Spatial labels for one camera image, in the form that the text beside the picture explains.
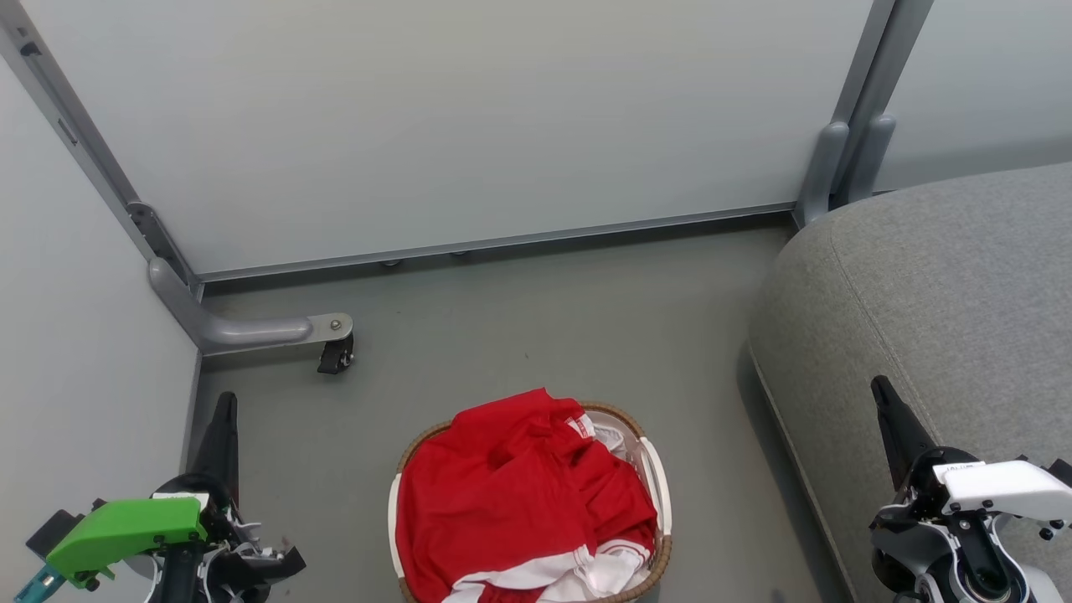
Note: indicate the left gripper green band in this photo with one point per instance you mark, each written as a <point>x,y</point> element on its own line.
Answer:
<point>126,528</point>

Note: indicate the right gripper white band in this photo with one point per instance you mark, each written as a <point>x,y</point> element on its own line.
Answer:
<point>1005,486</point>

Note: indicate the red and white garment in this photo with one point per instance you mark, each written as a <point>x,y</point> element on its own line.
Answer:
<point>519,494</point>

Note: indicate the grey fabric sofa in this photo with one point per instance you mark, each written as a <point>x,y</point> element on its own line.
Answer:
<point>938,293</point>

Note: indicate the grey partition foot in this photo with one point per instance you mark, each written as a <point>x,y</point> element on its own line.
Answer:
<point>243,331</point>

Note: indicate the black caster wheel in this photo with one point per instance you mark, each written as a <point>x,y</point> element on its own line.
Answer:
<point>335,356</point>

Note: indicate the wicker rim laundry basket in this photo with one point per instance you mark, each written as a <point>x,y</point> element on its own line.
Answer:
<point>662,502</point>

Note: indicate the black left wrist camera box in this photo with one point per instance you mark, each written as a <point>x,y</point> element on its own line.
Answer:
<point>52,529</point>

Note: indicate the teal left camera connector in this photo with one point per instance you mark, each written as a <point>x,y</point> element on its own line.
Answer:
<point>33,584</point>

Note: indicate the grey double partition post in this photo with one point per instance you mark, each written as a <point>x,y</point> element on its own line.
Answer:
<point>863,109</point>

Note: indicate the grey partition bottom rail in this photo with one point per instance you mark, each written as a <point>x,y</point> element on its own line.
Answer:
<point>502,243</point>

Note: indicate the grey slanted partition post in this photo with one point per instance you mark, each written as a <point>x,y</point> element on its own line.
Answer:
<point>75,126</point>

